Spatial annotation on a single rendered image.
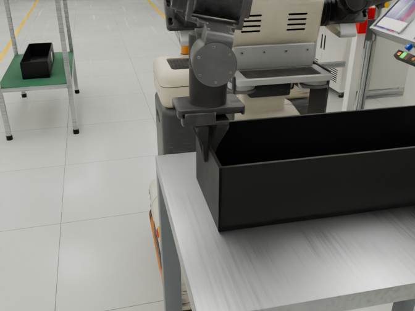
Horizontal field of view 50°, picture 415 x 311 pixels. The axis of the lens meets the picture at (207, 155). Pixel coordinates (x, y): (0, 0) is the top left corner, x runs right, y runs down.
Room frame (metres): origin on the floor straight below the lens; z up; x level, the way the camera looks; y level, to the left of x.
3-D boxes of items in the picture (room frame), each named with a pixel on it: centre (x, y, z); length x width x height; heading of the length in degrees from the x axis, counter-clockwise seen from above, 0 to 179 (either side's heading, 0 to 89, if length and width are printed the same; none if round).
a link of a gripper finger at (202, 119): (0.65, 0.01, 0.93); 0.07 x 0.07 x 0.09; 13
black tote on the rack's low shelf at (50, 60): (3.15, 1.19, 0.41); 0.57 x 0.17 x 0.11; 14
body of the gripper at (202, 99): (0.65, 0.00, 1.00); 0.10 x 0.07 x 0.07; 103
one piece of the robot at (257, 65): (1.16, -0.18, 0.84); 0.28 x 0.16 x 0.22; 103
